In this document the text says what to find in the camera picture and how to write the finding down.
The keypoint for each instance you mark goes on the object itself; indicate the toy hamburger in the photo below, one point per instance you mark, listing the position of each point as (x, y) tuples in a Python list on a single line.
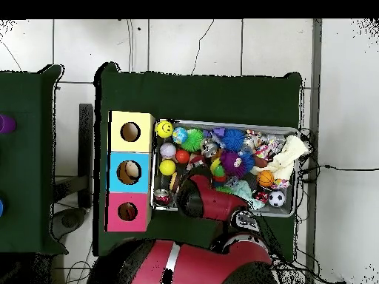
[(173, 181)]

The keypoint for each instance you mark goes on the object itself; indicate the black upright panel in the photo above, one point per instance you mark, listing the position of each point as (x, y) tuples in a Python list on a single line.
[(86, 148)]

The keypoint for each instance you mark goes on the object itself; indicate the beige rounded object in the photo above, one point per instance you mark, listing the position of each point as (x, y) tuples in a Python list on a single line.
[(132, 170)]

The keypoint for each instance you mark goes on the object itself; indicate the crushed red drink can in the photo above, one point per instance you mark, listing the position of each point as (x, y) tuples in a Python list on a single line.
[(162, 197)]

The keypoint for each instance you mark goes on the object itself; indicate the white toy baseball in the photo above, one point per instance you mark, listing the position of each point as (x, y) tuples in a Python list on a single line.
[(168, 150)]

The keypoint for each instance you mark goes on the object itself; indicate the purple spiky rubber toy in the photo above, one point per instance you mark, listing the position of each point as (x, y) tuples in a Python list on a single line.
[(234, 164)]

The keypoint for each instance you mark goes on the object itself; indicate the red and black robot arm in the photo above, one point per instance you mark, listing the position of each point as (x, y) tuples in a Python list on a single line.
[(216, 204)]

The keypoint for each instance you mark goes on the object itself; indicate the blue round object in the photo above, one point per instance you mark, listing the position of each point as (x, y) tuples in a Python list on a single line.
[(1, 207)]

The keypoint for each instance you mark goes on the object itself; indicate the plain orange ball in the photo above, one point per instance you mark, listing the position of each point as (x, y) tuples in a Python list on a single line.
[(182, 156)]

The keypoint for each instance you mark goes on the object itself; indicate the globe print ball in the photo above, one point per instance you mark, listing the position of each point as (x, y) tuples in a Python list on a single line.
[(179, 135)]

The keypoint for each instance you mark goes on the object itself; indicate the yellow ball with seam lines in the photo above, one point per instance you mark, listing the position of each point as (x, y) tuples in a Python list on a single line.
[(167, 167)]

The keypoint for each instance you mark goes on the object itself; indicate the dark green tablecloth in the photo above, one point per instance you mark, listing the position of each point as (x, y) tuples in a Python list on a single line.
[(192, 97), (23, 162)]

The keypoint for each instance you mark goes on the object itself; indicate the plain yellow ball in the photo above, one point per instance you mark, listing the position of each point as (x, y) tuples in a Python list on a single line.
[(163, 128)]

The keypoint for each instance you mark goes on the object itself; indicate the purple cup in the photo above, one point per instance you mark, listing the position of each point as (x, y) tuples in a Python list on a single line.
[(6, 124)]

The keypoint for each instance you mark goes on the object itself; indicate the wooden box with three holes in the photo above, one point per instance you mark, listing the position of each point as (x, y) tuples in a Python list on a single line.
[(115, 177)]

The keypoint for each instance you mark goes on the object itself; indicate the orange toy basketball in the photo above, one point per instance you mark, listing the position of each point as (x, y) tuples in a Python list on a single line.
[(265, 178)]

